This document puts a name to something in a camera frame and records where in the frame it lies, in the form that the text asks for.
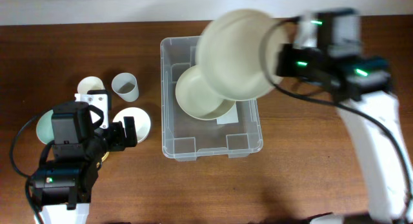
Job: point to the white label in container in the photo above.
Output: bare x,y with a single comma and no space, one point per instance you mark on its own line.
230,117

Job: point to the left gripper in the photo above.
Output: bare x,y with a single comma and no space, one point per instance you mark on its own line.
119,141

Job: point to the yellow small bowl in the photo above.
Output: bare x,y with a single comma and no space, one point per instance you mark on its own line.
105,156

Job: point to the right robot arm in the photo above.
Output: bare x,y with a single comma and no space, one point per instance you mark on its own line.
362,93

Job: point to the mint green small bowl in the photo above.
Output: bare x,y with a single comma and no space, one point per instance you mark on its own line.
44,129

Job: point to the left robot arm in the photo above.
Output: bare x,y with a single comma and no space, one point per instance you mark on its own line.
60,190

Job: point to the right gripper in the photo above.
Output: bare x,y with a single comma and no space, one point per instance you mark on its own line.
285,57

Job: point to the grey plastic cup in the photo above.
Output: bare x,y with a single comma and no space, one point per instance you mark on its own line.
125,86

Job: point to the cream plastic cup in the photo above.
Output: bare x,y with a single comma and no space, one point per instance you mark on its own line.
90,83

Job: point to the white small bowl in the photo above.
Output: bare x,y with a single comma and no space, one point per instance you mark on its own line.
141,120

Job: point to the cream large bowl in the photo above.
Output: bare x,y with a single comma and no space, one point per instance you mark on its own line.
197,99
228,54

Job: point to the clear plastic storage container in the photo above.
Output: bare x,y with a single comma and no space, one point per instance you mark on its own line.
185,138

